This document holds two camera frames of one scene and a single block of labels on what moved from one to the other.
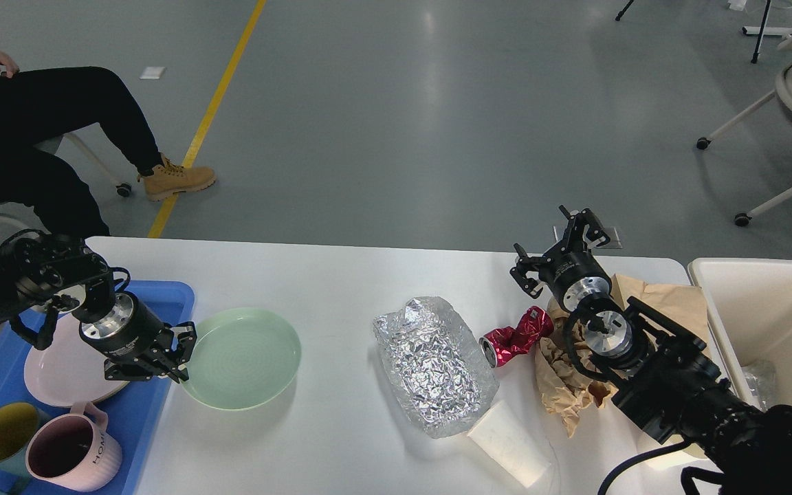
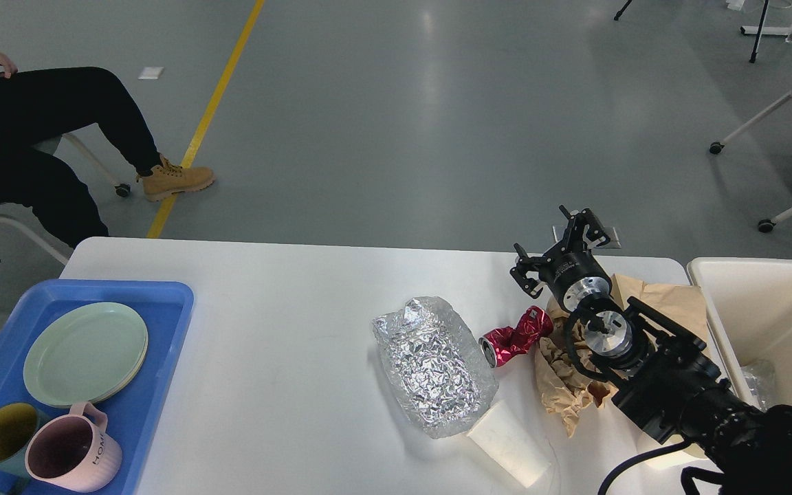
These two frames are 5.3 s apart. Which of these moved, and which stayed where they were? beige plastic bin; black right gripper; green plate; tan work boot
Moved: green plate
Stayed: tan work boot; black right gripper; beige plastic bin
